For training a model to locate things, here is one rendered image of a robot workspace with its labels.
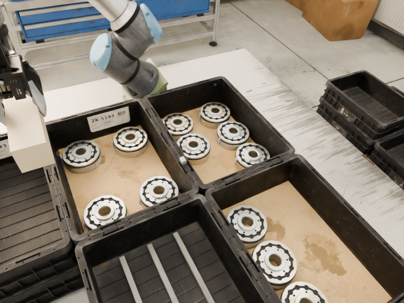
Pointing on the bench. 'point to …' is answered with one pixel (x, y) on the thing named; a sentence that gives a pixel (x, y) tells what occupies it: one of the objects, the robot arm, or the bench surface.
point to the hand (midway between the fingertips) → (23, 114)
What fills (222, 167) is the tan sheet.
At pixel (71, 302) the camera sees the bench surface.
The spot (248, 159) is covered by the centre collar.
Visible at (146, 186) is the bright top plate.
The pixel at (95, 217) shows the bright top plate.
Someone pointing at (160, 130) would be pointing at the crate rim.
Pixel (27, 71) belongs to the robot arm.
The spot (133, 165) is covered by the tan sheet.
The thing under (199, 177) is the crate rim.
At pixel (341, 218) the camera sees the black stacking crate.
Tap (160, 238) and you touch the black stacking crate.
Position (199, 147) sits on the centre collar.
